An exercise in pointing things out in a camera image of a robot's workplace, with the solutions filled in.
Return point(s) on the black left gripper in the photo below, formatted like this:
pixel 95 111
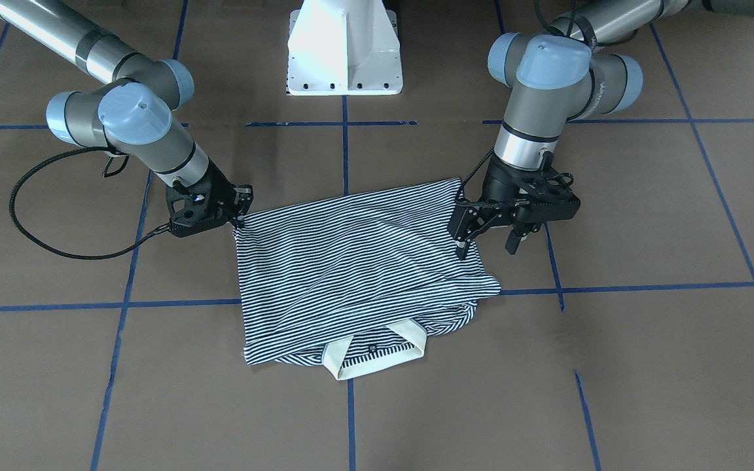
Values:
pixel 501 183

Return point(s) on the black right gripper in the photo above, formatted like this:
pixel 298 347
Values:
pixel 223 188

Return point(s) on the navy white striped polo shirt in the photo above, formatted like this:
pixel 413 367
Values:
pixel 355 284

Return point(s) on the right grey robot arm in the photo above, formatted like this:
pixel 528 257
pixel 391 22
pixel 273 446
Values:
pixel 132 113

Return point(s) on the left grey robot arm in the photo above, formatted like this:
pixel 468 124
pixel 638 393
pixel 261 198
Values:
pixel 556 76

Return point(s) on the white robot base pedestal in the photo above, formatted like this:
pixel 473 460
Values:
pixel 344 48

